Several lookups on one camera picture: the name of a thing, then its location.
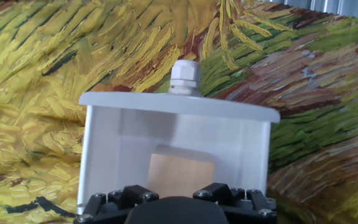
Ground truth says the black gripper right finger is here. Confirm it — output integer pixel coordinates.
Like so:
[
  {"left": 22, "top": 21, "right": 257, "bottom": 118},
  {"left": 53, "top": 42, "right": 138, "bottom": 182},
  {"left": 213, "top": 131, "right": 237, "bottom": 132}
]
[{"left": 193, "top": 182, "right": 278, "bottom": 224}]

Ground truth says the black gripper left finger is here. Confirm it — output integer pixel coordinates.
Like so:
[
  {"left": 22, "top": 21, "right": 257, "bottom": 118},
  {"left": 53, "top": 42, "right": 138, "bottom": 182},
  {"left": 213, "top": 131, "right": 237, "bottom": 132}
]
[{"left": 73, "top": 185, "right": 160, "bottom": 224}]

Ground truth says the wooden cube block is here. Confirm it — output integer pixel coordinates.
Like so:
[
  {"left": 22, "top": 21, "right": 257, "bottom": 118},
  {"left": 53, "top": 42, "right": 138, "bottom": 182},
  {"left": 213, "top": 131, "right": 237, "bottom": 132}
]
[{"left": 147, "top": 144, "right": 216, "bottom": 198}]

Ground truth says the white plastic box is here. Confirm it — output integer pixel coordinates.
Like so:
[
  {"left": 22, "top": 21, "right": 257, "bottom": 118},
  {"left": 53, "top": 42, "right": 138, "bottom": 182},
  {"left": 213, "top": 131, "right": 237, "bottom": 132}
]
[{"left": 76, "top": 59, "right": 282, "bottom": 215}]

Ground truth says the painted wheat field cloth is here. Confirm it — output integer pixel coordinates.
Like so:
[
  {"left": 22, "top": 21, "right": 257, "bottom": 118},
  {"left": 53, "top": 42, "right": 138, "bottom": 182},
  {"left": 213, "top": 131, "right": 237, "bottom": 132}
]
[{"left": 0, "top": 0, "right": 358, "bottom": 224}]

